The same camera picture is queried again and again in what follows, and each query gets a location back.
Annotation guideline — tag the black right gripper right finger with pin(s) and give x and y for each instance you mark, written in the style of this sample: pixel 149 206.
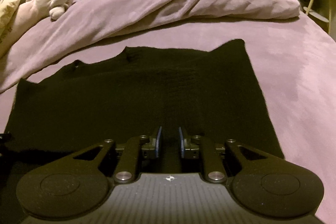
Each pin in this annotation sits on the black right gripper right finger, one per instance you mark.
pixel 261 182

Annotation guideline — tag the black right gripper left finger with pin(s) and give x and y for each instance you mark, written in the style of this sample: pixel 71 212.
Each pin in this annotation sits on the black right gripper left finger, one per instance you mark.
pixel 79 183

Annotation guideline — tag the black sweater with headphone logo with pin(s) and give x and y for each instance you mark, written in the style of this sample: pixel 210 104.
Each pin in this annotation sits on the black sweater with headphone logo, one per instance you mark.
pixel 214 93

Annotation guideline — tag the purple bed sheet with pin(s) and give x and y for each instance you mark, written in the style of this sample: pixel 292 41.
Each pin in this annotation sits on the purple bed sheet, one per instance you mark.
pixel 294 62

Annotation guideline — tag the purple duvet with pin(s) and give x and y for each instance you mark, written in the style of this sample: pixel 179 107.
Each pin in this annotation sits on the purple duvet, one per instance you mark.
pixel 88 21

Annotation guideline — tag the white plush bunny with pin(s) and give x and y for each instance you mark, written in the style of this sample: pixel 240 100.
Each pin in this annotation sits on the white plush bunny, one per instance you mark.
pixel 27 15

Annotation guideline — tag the cream printed pillow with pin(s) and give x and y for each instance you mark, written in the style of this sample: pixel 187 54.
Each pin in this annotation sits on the cream printed pillow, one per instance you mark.
pixel 7 9

